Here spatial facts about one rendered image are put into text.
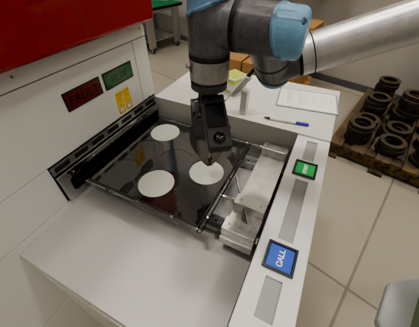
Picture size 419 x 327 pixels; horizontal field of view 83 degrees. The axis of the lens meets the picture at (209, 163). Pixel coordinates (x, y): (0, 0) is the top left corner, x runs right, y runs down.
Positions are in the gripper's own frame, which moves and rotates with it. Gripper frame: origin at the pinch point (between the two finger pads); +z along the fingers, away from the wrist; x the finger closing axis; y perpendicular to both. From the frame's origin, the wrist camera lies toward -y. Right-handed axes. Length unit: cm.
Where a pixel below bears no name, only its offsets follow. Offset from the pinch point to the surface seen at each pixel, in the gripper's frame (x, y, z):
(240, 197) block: -7.4, -4.7, 8.5
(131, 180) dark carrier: 21.2, 6.5, 9.6
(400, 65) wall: -242, 192, 55
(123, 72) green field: 21.7, 31.9, -11.0
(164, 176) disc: 12.0, 6.2, 9.3
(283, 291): -8.3, -29.4, 3.6
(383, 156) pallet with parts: -151, 78, 82
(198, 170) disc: 2.0, 7.5, 9.2
